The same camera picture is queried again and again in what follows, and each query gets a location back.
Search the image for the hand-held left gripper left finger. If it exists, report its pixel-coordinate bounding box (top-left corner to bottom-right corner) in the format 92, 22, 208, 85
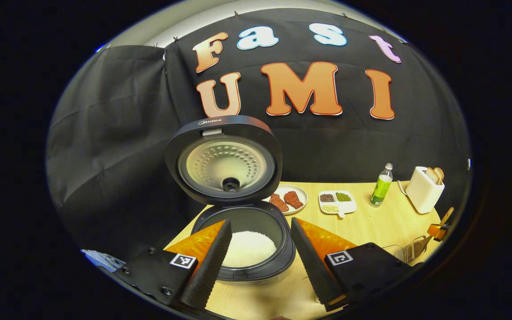
97, 219, 233, 312

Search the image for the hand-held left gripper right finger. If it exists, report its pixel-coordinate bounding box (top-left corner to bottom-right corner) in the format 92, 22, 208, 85
290, 218, 416, 312

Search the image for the wire chopstick holder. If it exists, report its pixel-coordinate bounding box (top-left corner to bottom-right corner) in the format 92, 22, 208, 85
394, 236, 433, 264

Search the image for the white rice heap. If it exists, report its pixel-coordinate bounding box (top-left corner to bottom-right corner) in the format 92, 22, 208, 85
223, 230, 278, 268

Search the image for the black rice cooker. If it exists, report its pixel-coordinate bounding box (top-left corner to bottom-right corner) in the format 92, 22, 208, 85
165, 115, 296, 286

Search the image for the white toaster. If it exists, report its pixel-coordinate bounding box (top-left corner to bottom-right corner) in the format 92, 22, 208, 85
405, 166, 445, 214

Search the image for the white round plate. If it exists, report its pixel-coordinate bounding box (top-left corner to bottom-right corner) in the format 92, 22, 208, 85
267, 184, 308, 216

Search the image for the white divided grain dish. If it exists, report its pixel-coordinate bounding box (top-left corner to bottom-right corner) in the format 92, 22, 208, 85
318, 190, 357, 218

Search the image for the red meat piece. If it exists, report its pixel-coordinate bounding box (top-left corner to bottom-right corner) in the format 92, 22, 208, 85
284, 190, 304, 209
269, 193, 290, 212

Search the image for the green label water bottle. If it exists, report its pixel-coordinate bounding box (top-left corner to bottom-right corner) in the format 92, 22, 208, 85
369, 163, 393, 207

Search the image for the blue cloth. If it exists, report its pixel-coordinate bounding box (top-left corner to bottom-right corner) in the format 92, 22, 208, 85
80, 249, 125, 272

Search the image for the black backdrop cloth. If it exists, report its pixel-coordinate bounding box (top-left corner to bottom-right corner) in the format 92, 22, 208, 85
46, 8, 472, 267

